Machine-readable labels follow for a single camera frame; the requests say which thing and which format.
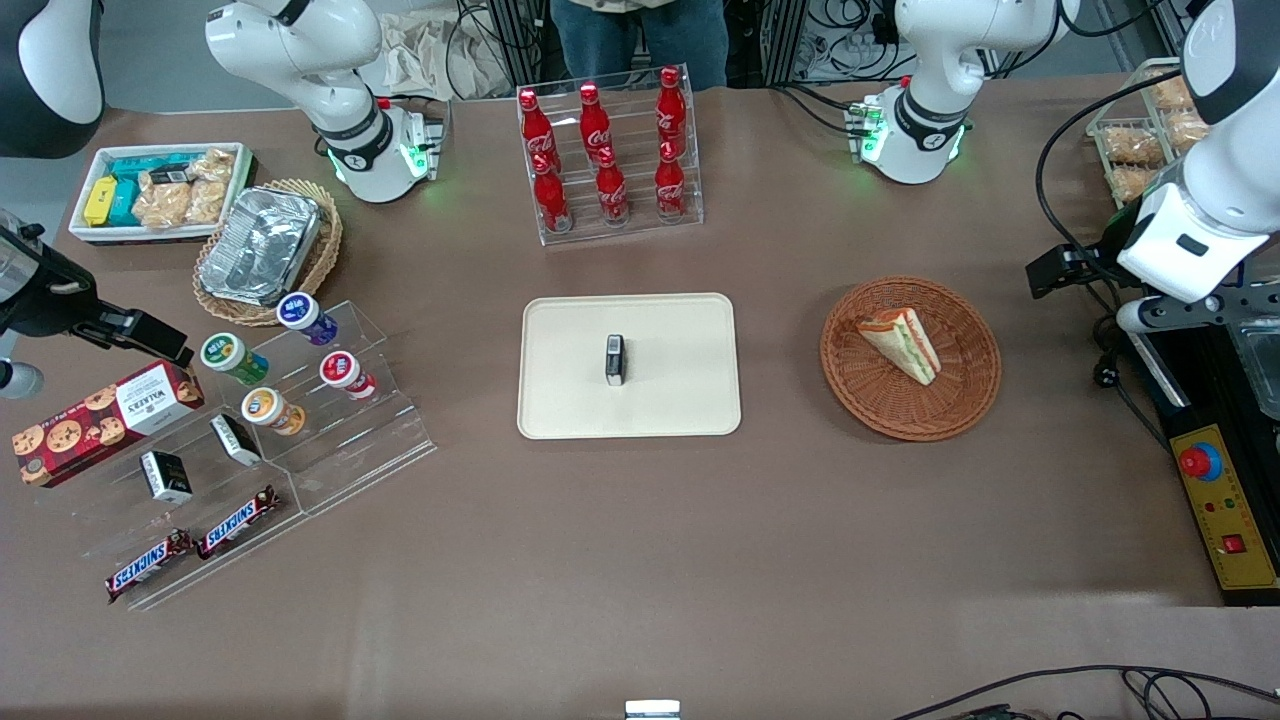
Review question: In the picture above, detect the red lid yogurt cup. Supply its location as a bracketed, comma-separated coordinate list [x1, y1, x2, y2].
[319, 351, 378, 401]

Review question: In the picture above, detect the red cola bottle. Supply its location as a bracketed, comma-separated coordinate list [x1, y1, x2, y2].
[532, 155, 573, 234]
[579, 83, 614, 161]
[656, 67, 689, 151]
[595, 148, 631, 227]
[518, 88, 561, 173]
[654, 142, 689, 220]

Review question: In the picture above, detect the black power cable with plug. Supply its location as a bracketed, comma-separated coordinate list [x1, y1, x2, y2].
[1092, 288, 1173, 453]

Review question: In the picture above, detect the white plastic bin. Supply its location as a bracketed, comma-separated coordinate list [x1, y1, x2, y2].
[67, 142, 257, 247]

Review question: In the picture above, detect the round brown wicker basket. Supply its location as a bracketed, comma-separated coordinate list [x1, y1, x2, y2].
[819, 276, 1003, 443]

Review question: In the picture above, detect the silver foil container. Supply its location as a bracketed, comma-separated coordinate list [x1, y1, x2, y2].
[199, 186, 322, 307]

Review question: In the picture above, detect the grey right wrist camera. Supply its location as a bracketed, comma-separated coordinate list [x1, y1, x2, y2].
[0, 360, 46, 401]

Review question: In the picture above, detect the small black white box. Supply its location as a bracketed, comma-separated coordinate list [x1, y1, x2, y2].
[209, 412, 264, 469]
[139, 450, 194, 505]

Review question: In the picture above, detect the blue lid yogurt cup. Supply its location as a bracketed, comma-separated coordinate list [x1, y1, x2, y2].
[276, 291, 339, 348]

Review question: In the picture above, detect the red cookie box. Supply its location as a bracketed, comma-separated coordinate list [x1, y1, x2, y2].
[11, 359, 206, 489]

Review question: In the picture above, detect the clear acrylic bottle rack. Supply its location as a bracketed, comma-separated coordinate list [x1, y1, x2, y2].
[516, 64, 705, 247]

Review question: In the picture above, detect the teal long box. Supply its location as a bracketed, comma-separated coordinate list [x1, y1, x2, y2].
[108, 153, 211, 183]

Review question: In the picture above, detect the long black cable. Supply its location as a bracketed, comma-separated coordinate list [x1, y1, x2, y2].
[888, 664, 1280, 720]

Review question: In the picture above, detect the orange lid yogurt cup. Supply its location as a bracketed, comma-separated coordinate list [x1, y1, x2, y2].
[240, 387, 307, 437]

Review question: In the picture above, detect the green lid yogurt cup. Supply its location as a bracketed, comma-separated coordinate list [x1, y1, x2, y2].
[200, 332, 270, 387]

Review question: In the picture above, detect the snickers chocolate bar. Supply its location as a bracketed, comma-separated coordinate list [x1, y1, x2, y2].
[195, 485, 282, 561]
[104, 528, 194, 605]

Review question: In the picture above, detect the looped black cable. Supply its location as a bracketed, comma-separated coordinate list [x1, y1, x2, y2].
[1118, 668, 1280, 720]

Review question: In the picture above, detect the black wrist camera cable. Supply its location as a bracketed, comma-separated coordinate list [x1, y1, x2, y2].
[1034, 66, 1187, 301]

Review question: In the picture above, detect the triangular sandwich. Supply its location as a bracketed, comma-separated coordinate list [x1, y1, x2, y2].
[856, 307, 943, 387]

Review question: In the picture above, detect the oval tan wicker basket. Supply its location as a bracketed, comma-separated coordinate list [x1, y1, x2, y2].
[192, 179, 344, 328]

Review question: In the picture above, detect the crumpled beige bag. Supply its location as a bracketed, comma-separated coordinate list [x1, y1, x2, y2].
[378, 10, 517, 102]

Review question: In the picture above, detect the clear acrylic stepped display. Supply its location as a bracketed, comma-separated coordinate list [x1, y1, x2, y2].
[68, 299, 439, 612]

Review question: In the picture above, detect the yellow small box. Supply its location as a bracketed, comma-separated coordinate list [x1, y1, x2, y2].
[83, 176, 120, 228]

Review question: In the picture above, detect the connector box with green light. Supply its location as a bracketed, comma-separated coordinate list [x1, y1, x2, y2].
[398, 98, 449, 183]
[844, 97, 893, 164]

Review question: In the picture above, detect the beige plastic tray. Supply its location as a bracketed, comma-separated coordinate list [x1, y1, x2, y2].
[516, 292, 743, 441]

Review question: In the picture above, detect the person in blue jeans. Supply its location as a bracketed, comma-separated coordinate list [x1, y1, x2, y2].
[549, 0, 730, 94]

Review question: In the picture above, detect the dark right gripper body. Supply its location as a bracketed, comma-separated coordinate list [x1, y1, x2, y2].
[0, 212, 103, 339]

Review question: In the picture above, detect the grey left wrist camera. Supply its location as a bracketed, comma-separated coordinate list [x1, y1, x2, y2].
[1116, 295, 1229, 337]

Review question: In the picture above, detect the clear plastic container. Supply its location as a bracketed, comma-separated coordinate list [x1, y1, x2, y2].
[1234, 318, 1280, 422]

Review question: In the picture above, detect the white wire rack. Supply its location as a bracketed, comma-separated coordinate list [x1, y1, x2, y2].
[1086, 56, 1217, 209]

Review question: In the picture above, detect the black control box yellow panel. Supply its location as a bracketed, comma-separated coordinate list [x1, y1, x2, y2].
[1124, 296, 1280, 608]

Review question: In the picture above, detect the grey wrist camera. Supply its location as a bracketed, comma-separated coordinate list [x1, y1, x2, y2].
[0, 360, 46, 401]
[1116, 295, 1229, 337]

